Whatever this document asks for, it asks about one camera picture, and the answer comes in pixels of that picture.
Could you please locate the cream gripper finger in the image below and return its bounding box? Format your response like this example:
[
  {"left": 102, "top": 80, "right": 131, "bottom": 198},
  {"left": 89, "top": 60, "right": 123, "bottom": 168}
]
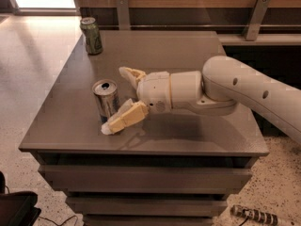
[
  {"left": 119, "top": 67, "right": 146, "bottom": 89},
  {"left": 101, "top": 99, "right": 149, "bottom": 135}
]

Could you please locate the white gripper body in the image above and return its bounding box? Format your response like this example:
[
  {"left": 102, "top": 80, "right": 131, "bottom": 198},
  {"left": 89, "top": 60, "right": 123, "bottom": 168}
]
[{"left": 137, "top": 72, "right": 171, "bottom": 113}]

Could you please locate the silver blue redbull can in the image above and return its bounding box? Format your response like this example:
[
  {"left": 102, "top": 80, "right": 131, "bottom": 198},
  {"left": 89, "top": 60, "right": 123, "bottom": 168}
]
[{"left": 92, "top": 79, "right": 119, "bottom": 123}]

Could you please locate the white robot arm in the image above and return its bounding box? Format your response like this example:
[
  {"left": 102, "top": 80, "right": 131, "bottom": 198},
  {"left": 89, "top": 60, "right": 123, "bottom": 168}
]
[{"left": 102, "top": 56, "right": 301, "bottom": 142}]

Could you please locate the green soda can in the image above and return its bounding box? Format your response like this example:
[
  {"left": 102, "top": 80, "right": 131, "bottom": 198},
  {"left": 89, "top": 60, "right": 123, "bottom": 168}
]
[{"left": 80, "top": 17, "right": 103, "bottom": 55}]

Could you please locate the grey drawer cabinet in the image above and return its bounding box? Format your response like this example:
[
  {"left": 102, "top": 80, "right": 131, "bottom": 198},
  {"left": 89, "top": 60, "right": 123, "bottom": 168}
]
[{"left": 20, "top": 31, "right": 268, "bottom": 226}]

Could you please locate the dark object bottom left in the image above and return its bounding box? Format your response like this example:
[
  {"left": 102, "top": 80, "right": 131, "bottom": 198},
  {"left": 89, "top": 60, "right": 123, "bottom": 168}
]
[{"left": 0, "top": 172, "right": 41, "bottom": 226}]

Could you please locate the striped cylinder on floor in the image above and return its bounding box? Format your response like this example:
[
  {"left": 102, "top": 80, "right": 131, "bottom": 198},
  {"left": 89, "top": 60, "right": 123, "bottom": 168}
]
[{"left": 230, "top": 205, "right": 278, "bottom": 226}]

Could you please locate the right metal wall bracket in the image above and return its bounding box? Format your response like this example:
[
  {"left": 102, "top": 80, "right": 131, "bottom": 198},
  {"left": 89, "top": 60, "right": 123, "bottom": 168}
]
[{"left": 242, "top": 0, "right": 271, "bottom": 41}]

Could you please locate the black floor cable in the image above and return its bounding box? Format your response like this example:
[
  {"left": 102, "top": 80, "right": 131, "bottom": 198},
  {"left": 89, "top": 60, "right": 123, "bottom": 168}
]
[{"left": 38, "top": 215, "right": 79, "bottom": 226}]

